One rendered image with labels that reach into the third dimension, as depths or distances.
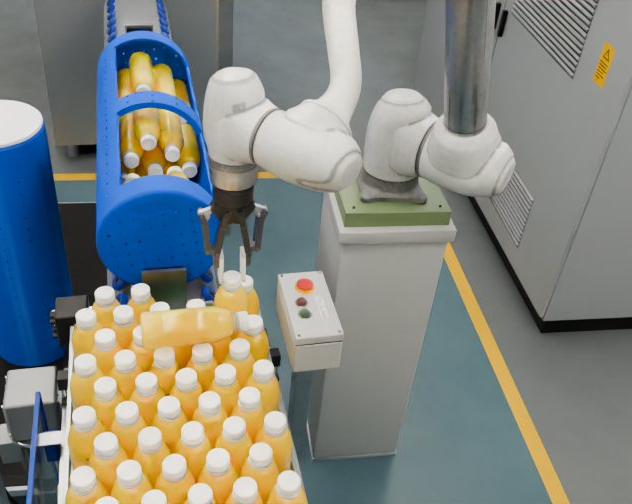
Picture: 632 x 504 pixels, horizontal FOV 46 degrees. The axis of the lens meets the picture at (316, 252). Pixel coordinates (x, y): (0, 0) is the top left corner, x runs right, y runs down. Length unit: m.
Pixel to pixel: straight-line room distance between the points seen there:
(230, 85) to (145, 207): 0.51
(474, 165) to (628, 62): 1.01
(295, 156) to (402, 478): 1.68
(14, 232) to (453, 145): 1.33
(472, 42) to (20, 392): 1.21
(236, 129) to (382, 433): 1.58
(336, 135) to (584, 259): 2.02
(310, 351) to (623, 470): 1.68
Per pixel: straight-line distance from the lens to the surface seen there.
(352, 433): 2.56
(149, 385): 1.39
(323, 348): 1.51
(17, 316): 2.61
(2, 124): 2.33
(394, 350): 2.28
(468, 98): 1.70
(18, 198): 2.33
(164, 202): 1.65
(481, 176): 1.82
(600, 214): 2.95
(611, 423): 3.07
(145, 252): 1.72
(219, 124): 1.24
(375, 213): 1.93
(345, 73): 1.27
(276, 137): 1.19
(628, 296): 3.33
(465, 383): 2.99
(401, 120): 1.88
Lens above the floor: 2.15
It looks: 38 degrees down
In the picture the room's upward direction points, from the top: 6 degrees clockwise
